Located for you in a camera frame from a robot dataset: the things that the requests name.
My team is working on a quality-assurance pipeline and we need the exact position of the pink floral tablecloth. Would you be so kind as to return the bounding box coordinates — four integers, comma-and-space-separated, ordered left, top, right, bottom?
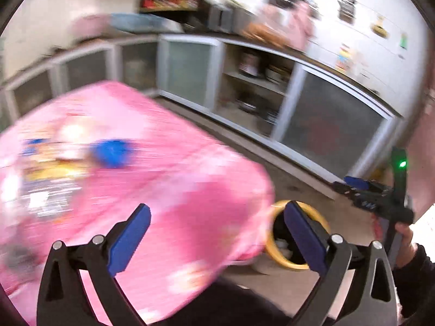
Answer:
1, 81, 274, 325

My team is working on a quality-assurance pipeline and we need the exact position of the black microwave oven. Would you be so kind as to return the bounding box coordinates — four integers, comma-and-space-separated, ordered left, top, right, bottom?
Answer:
206, 4, 237, 34

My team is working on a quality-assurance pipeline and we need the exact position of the blue plastic basin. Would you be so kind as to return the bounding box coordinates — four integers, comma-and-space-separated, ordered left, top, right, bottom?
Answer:
110, 12, 167, 34

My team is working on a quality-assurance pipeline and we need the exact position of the yellow rimmed black trash bin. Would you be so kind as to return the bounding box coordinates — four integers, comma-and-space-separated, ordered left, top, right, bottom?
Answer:
265, 200, 330, 274

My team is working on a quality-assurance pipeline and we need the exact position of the blue wrapper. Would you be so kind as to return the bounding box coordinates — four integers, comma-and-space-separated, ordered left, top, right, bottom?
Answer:
91, 139, 133, 168

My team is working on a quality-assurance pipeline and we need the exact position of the bag of orange snacks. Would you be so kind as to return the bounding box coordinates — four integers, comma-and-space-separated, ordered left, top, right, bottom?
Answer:
242, 22, 289, 48

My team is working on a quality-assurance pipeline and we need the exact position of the pink thermos flask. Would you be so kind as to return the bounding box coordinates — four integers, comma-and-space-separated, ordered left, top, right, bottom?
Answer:
260, 4, 290, 34
288, 1, 313, 52

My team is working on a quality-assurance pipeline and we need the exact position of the white kitchen cabinet run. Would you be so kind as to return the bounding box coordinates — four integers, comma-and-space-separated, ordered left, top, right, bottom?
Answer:
1, 34, 401, 182

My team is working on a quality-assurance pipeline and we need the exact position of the silver foil snack bag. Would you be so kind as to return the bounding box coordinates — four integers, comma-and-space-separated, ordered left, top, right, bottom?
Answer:
19, 138, 91, 219

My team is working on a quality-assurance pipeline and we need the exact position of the person right hand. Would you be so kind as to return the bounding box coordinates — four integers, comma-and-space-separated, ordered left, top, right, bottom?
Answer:
395, 222, 417, 269

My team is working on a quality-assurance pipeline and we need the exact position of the dark wooden spice shelf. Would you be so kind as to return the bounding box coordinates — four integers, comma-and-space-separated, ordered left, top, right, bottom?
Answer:
137, 0, 205, 24

